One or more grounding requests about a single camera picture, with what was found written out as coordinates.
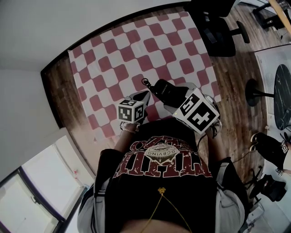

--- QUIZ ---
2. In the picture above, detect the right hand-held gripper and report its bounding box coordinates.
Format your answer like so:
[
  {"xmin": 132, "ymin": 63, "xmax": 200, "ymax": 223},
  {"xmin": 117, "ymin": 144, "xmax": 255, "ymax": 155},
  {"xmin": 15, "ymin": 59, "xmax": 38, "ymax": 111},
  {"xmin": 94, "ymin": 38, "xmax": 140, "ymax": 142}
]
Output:
[{"xmin": 163, "ymin": 82, "xmax": 222, "ymax": 135}]

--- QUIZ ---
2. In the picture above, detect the grey jacket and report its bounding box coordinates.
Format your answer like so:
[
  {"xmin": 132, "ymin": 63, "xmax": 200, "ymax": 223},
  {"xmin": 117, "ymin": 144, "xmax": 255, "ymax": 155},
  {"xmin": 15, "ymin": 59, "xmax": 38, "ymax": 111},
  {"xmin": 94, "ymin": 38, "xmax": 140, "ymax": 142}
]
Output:
[{"xmin": 77, "ymin": 149, "xmax": 250, "ymax": 233}]

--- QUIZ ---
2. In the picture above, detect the black coiled telephone cord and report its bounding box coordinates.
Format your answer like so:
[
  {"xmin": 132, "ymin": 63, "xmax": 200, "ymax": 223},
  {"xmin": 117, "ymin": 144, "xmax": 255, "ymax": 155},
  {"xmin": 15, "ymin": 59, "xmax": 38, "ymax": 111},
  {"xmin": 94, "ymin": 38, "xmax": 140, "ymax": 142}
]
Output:
[{"xmin": 141, "ymin": 78, "xmax": 156, "ymax": 92}]

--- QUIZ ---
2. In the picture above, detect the black printed t-shirt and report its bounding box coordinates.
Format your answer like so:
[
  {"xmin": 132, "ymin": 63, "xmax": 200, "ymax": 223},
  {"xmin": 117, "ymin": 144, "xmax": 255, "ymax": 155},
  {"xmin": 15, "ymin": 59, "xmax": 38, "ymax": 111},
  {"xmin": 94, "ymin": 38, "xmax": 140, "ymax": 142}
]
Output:
[{"xmin": 94, "ymin": 118, "xmax": 220, "ymax": 233}]

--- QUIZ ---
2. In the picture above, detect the person's left forearm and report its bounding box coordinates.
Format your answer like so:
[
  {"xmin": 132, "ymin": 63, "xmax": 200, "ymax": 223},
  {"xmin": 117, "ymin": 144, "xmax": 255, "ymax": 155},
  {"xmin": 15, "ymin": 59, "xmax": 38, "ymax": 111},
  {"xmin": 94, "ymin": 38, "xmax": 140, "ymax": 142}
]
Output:
[{"xmin": 113, "ymin": 122, "xmax": 141, "ymax": 152}]

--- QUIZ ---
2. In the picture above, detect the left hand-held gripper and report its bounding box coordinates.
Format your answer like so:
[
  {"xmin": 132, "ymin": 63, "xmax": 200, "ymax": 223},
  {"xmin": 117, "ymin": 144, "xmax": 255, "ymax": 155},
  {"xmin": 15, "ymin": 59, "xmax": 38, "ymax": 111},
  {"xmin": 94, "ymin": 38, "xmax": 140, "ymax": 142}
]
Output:
[{"xmin": 118, "ymin": 90, "xmax": 151, "ymax": 125}]

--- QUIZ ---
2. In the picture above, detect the beaded bracelet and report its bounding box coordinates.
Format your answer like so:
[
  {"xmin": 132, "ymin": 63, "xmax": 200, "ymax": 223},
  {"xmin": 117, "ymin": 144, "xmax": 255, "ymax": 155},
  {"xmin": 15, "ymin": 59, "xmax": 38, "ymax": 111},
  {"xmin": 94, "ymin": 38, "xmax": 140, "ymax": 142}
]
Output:
[{"xmin": 120, "ymin": 122, "xmax": 141, "ymax": 133}]

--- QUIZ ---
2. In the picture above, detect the gold necklace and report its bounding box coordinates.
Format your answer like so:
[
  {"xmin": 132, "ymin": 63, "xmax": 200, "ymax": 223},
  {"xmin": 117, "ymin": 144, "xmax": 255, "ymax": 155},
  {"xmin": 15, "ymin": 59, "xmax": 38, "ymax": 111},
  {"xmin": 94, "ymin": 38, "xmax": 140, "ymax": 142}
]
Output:
[{"xmin": 140, "ymin": 187, "xmax": 194, "ymax": 233}]

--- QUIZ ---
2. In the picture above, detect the red white checkered tablecloth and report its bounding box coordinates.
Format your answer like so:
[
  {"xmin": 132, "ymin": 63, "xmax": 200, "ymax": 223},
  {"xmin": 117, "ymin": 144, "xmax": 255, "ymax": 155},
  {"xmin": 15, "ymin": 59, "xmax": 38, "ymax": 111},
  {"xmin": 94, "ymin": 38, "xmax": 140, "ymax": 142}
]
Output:
[{"xmin": 67, "ymin": 10, "xmax": 221, "ymax": 143}]

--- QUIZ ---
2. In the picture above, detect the round black marble table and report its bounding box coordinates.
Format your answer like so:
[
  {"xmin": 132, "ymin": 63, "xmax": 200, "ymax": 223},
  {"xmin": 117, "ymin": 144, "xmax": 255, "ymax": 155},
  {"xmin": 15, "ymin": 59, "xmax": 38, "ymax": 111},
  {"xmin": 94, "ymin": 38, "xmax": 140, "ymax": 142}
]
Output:
[{"xmin": 245, "ymin": 64, "xmax": 291, "ymax": 131}]

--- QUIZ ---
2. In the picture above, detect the black office chair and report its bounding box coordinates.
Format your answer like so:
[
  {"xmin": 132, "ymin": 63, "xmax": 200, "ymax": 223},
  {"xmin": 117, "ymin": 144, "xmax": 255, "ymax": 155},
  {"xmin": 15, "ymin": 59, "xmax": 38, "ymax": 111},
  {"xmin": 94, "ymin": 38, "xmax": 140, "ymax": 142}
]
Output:
[{"xmin": 183, "ymin": 0, "xmax": 251, "ymax": 57}]

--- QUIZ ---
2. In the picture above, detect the thin black cable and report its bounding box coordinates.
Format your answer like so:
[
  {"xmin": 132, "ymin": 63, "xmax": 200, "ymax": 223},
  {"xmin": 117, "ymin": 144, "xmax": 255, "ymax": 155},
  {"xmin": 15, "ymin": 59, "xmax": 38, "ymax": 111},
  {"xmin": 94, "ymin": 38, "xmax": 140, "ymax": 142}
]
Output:
[{"xmin": 196, "ymin": 133, "xmax": 253, "ymax": 163}]

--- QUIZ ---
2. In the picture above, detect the window with dark frame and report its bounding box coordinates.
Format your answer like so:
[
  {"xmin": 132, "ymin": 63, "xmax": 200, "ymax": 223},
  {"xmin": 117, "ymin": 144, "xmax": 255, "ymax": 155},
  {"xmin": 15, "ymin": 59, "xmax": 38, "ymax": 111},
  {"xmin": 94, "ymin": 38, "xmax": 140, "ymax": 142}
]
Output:
[{"xmin": 0, "ymin": 135, "xmax": 88, "ymax": 233}]

